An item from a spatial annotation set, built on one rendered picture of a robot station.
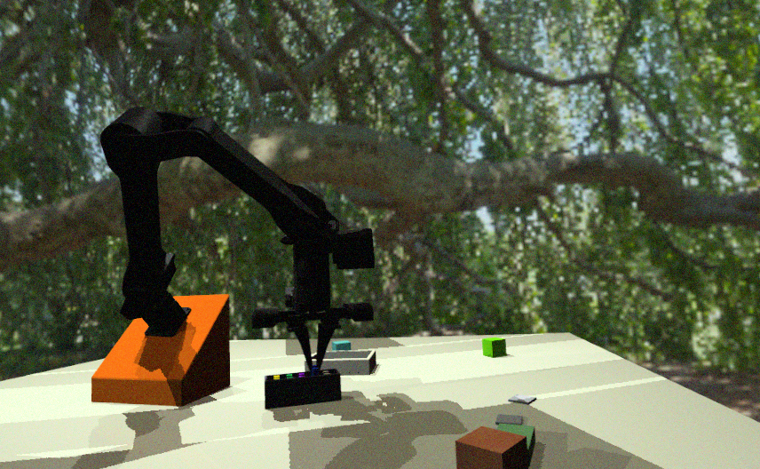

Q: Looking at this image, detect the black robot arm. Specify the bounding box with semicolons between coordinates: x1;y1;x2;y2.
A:
100;106;375;337

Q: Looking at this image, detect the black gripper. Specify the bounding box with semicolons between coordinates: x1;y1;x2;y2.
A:
251;270;374;371

